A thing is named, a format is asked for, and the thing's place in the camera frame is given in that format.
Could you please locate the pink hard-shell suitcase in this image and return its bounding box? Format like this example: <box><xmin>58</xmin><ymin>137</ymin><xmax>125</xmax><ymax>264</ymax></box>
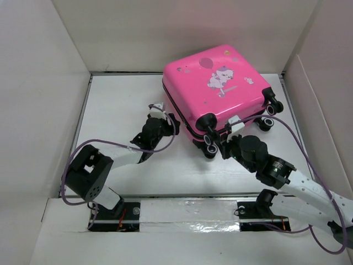
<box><xmin>162</xmin><ymin>44</ymin><xmax>284</xmax><ymax>159</ymax></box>

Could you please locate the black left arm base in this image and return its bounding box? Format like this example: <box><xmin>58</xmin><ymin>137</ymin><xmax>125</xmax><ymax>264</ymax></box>
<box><xmin>87</xmin><ymin>200</ymin><xmax>141</xmax><ymax>232</ymax></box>

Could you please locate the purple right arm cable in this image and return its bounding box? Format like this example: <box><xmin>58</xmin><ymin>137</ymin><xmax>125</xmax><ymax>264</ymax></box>
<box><xmin>228</xmin><ymin>115</ymin><xmax>347</xmax><ymax>255</ymax></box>

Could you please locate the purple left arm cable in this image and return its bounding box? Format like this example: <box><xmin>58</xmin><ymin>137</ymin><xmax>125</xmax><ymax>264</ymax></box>
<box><xmin>60</xmin><ymin>104</ymin><xmax>179</xmax><ymax>230</ymax></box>

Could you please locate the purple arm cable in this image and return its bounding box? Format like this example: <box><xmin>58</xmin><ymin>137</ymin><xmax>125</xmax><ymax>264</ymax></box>
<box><xmin>228</xmin><ymin>115</ymin><xmax>347</xmax><ymax>255</ymax></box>
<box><xmin>60</xmin><ymin>104</ymin><xmax>179</xmax><ymax>230</ymax></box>

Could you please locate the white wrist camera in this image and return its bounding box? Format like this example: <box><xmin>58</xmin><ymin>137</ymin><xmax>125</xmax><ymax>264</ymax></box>
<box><xmin>226</xmin><ymin>115</ymin><xmax>245</xmax><ymax>142</ymax></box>
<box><xmin>149</xmin><ymin>102</ymin><xmax>167</xmax><ymax>120</ymax></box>

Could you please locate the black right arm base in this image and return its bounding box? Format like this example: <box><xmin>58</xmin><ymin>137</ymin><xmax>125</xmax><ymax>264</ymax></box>
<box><xmin>233</xmin><ymin>201</ymin><xmax>291</xmax><ymax>232</ymax></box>

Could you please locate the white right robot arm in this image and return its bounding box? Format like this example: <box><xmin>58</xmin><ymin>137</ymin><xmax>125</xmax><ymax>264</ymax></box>
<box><xmin>221</xmin><ymin>135</ymin><xmax>352</xmax><ymax>248</ymax></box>

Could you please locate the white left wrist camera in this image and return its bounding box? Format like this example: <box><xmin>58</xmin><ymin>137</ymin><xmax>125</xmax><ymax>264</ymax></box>
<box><xmin>149</xmin><ymin>102</ymin><xmax>167</xmax><ymax>120</ymax></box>

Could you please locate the aluminium front rail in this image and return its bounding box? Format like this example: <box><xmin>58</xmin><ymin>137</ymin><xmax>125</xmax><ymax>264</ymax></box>
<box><xmin>59</xmin><ymin>193</ymin><xmax>293</xmax><ymax>200</ymax></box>

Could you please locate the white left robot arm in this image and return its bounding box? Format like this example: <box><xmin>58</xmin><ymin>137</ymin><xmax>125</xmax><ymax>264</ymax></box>
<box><xmin>61</xmin><ymin>113</ymin><xmax>180</xmax><ymax>219</ymax></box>

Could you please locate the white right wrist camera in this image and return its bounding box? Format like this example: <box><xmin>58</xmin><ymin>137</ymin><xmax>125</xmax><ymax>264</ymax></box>
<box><xmin>226</xmin><ymin>115</ymin><xmax>245</xmax><ymax>142</ymax></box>

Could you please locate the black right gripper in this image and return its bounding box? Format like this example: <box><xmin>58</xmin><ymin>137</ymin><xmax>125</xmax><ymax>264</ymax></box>
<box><xmin>215</xmin><ymin>129</ymin><xmax>255</xmax><ymax>173</ymax></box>

